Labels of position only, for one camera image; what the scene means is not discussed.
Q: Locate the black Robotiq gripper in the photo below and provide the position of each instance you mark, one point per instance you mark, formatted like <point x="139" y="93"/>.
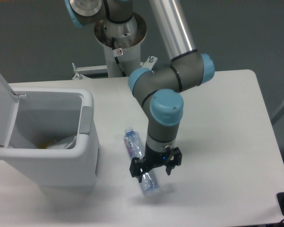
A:
<point x="170" y="158"/>

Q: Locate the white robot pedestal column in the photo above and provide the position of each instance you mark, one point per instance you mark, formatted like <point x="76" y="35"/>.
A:
<point x="121" y="44"/>

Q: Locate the clear crushed plastic bottle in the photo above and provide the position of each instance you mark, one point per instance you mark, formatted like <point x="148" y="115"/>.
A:
<point x="135" y="148"/>

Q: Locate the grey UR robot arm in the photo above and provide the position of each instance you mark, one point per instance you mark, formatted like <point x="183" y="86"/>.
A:
<point x="157" y="92"/>

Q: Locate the white pedestal base frame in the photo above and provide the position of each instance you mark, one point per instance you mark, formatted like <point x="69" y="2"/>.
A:
<point x="102" y="72"/>

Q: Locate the white trash can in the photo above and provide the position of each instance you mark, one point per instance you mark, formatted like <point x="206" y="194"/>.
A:
<point x="49" y="135"/>

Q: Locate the white trash can lid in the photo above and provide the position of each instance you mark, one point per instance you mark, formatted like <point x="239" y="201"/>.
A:
<point x="9" y="102"/>

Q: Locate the white plastic wrapper bag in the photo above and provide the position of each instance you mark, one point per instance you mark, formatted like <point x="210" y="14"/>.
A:
<point x="66" y="143"/>

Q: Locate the yellow trash in can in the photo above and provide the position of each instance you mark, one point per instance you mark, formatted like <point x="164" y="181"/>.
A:
<point x="44" y="146"/>

